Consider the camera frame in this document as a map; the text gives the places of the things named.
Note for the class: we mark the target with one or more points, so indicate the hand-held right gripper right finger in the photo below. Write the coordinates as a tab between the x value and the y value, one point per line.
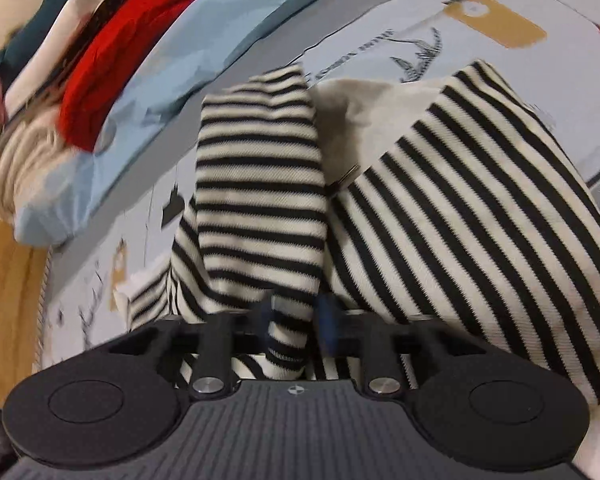
330	326

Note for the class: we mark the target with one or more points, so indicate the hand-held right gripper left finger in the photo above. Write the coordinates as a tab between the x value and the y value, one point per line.
267	324

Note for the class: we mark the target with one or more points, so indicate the striped and white hooded top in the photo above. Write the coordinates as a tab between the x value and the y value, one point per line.
430	210

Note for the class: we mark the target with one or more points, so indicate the light blue quilt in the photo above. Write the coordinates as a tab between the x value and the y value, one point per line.
205	35

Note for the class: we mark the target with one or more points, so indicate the red blanket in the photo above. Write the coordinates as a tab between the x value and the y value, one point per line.
120	50

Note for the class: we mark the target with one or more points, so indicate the white folded blanket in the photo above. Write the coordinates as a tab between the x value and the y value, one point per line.
67	30

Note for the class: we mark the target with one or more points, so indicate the teal shark plush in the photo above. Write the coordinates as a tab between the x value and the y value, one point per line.
40	15

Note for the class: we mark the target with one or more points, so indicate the wooden bed frame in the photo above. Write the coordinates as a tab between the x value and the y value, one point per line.
5	285

